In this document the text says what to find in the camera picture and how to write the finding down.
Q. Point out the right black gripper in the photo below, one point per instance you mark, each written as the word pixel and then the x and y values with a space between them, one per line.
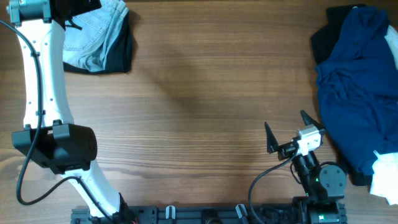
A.
pixel 284 151

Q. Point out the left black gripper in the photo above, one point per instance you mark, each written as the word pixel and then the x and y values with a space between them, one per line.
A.
pixel 84 5

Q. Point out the light blue denim shorts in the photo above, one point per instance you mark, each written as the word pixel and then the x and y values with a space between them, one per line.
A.
pixel 89 36

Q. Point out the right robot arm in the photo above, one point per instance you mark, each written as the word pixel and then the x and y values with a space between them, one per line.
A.
pixel 323 183

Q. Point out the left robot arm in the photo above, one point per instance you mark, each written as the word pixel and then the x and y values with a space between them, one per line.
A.
pixel 50 138

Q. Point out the folded black garment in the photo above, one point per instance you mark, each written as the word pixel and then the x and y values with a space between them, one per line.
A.
pixel 119 57

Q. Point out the navy blue garment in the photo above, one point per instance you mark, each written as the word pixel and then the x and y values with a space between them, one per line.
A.
pixel 357 90

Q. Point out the black garment in pile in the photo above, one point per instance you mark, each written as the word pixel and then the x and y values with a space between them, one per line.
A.
pixel 322 43

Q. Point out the white garment in pile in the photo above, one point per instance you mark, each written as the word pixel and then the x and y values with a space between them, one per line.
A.
pixel 384 183

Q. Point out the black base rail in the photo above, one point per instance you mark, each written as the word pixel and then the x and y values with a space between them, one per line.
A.
pixel 211 214

